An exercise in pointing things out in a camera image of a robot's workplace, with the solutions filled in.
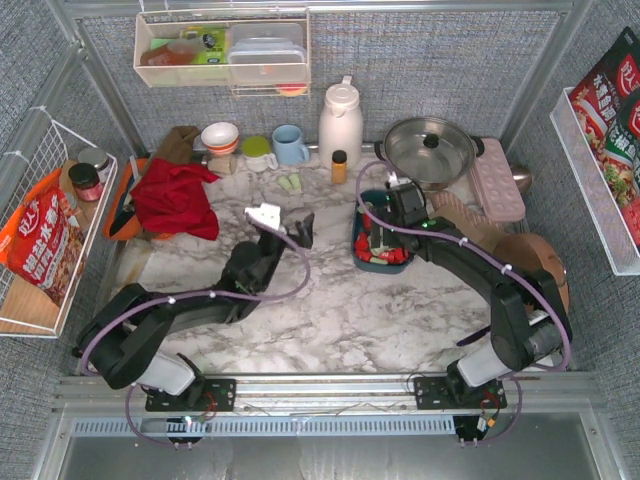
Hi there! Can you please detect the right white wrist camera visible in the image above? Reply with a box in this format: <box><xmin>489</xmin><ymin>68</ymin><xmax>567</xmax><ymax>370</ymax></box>
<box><xmin>386</xmin><ymin>171</ymin><xmax>411</xmax><ymax>189</ymax></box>

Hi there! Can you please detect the blue mug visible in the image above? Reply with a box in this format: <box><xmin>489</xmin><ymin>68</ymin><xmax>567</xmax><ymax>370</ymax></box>
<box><xmin>272</xmin><ymin>125</ymin><xmax>310</xmax><ymax>166</ymax></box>

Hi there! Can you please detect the cream wall basket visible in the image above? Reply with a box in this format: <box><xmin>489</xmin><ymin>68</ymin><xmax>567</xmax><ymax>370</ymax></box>
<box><xmin>133</xmin><ymin>7</ymin><xmax>311</xmax><ymax>96</ymax></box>

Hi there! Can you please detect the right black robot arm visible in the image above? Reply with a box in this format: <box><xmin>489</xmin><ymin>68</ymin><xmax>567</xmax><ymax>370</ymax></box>
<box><xmin>374</xmin><ymin>182</ymin><xmax>572</xmax><ymax>388</ymax></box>

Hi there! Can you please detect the teal storage basket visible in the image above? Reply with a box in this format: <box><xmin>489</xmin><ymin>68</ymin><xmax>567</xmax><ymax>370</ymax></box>
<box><xmin>351</xmin><ymin>188</ymin><xmax>416</xmax><ymax>274</ymax></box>

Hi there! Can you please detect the white wire basket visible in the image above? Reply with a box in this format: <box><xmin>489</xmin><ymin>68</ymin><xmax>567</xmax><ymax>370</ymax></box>
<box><xmin>549</xmin><ymin>87</ymin><xmax>639</xmax><ymax>276</ymax></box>
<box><xmin>1</xmin><ymin>107</ymin><xmax>118</xmax><ymax>338</ymax></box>

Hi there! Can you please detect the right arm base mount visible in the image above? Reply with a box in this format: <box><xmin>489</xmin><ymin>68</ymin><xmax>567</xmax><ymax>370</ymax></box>
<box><xmin>412</xmin><ymin>375</ymin><xmax>508</xmax><ymax>410</ymax></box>

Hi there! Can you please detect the red coffee capsule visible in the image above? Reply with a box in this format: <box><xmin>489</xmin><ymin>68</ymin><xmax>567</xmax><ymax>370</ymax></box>
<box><xmin>359</xmin><ymin>214</ymin><xmax>371</xmax><ymax>231</ymax></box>
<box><xmin>355</xmin><ymin>250</ymin><xmax>373</xmax><ymax>263</ymax></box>
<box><xmin>387</xmin><ymin>248</ymin><xmax>410</xmax><ymax>264</ymax></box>
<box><xmin>354</xmin><ymin>232</ymin><xmax>370</xmax><ymax>251</ymax></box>

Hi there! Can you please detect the clear plastic food container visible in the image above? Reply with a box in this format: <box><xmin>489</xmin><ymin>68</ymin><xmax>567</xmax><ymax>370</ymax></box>
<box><xmin>227</xmin><ymin>22</ymin><xmax>307</xmax><ymax>85</ymax></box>

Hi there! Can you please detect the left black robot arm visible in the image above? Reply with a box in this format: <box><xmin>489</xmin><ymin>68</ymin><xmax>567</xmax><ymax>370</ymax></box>
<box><xmin>74</xmin><ymin>214</ymin><xmax>315</xmax><ymax>397</ymax></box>

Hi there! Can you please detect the red seasoning bag right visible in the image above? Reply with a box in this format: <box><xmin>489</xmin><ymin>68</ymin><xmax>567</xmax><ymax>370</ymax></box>
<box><xmin>569</xmin><ymin>27</ymin><xmax>639</xmax><ymax>246</ymax></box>

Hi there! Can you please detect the red seasoning bag left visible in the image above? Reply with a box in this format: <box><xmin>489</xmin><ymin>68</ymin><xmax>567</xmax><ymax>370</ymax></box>
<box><xmin>1</xmin><ymin>169</ymin><xmax>84</xmax><ymax>307</ymax></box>

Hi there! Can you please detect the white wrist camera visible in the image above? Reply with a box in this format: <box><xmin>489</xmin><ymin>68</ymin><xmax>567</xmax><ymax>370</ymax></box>
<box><xmin>244</xmin><ymin>202</ymin><xmax>281</xmax><ymax>230</ymax></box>
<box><xmin>386</xmin><ymin>171</ymin><xmax>411</xmax><ymax>189</ymax></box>

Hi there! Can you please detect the dark lidded jar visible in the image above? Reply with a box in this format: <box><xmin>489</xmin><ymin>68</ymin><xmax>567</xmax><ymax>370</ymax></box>
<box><xmin>68</xmin><ymin>163</ymin><xmax>103</xmax><ymax>202</ymax></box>

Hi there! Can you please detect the silver lidded jar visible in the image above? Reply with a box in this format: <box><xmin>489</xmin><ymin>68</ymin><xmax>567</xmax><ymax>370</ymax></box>
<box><xmin>77</xmin><ymin>147</ymin><xmax>110</xmax><ymax>172</ymax></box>

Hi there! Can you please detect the green packaged item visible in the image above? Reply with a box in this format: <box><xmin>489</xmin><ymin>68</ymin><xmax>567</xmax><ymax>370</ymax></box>
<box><xmin>179</xmin><ymin>26</ymin><xmax>229</xmax><ymax>65</ymax></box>

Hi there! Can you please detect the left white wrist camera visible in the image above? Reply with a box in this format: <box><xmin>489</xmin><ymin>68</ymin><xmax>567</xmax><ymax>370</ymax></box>
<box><xmin>244</xmin><ymin>202</ymin><xmax>281</xmax><ymax>230</ymax></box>

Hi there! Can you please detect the red seasoning bag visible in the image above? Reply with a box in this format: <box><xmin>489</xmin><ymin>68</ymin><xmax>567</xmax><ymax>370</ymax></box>
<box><xmin>1</xmin><ymin>169</ymin><xmax>84</xmax><ymax>307</ymax></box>
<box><xmin>569</xmin><ymin>27</ymin><xmax>639</xmax><ymax>246</ymax></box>

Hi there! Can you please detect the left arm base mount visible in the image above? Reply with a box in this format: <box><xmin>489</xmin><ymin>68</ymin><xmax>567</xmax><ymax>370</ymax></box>
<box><xmin>145</xmin><ymin>378</ymin><xmax>237</xmax><ymax>413</ymax></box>

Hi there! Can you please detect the pink egg tray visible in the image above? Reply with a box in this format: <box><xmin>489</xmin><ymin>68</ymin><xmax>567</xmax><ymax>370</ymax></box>
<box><xmin>469</xmin><ymin>136</ymin><xmax>526</xmax><ymax>223</ymax></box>

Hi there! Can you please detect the glass pepper grinder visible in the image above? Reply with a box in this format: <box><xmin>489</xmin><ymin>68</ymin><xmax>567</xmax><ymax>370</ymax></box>
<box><xmin>202</xmin><ymin>155</ymin><xmax>237</xmax><ymax>176</ymax></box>

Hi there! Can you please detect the stainless steel pot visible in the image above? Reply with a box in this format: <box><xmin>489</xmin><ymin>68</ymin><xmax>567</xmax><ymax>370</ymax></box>
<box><xmin>374</xmin><ymin>117</ymin><xmax>485</xmax><ymax>192</ymax></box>

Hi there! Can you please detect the white wire basket left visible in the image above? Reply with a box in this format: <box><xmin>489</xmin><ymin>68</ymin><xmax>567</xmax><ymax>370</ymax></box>
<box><xmin>1</xmin><ymin>107</ymin><xmax>118</xmax><ymax>338</ymax></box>

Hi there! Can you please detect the white wire basket right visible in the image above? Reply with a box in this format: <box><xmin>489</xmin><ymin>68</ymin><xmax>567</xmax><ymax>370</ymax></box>
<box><xmin>549</xmin><ymin>87</ymin><xmax>639</xmax><ymax>276</ymax></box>

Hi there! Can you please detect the orange tray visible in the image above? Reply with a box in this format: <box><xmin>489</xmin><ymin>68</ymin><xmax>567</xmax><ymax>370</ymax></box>
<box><xmin>102</xmin><ymin>162</ymin><xmax>141</xmax><ymax>241</ymax></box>

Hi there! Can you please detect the orange spice bottle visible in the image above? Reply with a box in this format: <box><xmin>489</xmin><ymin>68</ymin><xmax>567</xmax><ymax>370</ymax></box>
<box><xmin>331</xmin><ymin>150</ymin><xmax>347</xmax><ymax>184</ymax></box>

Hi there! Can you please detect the brown cloth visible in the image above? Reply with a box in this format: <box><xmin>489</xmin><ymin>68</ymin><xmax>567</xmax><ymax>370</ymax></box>
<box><xmin>154</xmin><ymin>126</ymin><xmax>200</xmax><ymax>165</ymax></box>

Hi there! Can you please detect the green lidded cup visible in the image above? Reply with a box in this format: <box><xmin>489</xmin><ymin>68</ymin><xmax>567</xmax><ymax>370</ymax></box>
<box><xmin>241</xmin><ymin>136</ymin><xmax>278</xmax><ymax>173</ymax></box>

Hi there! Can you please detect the white thermos jug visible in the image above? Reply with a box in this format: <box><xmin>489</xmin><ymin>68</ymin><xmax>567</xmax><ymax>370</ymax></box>
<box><xmin>318</xmin><ymin>76</ymin><xmax>364</xmax><ymax>169</ymax></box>

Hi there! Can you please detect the round wooden board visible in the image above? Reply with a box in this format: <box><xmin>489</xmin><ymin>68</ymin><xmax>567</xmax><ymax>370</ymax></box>
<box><xmin>493</xmin><ymin>233</ymin><xmax>570</xmax><ymax>312</ymax></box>

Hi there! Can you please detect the white orange striped bowl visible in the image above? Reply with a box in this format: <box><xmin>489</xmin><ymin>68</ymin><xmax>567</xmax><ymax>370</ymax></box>
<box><xmin>200</xmin><ymin>122</ymin><xmax>239</xmax><ymax>155</ymax></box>

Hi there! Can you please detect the red cloth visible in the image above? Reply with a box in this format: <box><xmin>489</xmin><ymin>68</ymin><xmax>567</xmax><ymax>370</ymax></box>
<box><xmin>131</xmin><ymin>158</ymin><xmax>220</xmax><ymax>241</ymax></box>

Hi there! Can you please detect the striped pink cloth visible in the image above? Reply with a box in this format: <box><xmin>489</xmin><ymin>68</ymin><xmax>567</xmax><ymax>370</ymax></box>
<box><xmin>428</xmin><ymin>190</ymin><xmax>487</xmax><ymax>225</ymax></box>

